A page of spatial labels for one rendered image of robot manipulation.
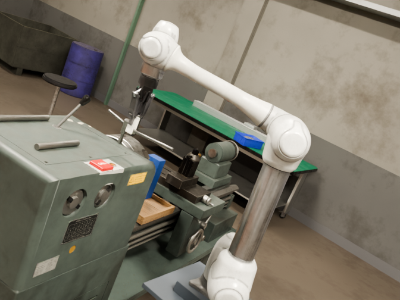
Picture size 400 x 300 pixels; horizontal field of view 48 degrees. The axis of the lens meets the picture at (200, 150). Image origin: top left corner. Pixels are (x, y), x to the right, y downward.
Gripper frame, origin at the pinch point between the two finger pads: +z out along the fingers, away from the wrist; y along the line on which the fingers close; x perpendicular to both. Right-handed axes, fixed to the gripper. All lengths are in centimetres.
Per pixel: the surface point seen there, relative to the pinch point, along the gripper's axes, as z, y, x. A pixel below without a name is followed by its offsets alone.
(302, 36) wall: -82, 448, 84
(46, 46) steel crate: 78, 418, 466
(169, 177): 35, 65, 7
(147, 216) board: 46, 31, -6
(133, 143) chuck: 12.8, 17.6, 7.4
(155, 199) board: 47, 56, 6
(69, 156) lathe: 10.4, -32.5, -1.4
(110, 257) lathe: 52, -4, -14
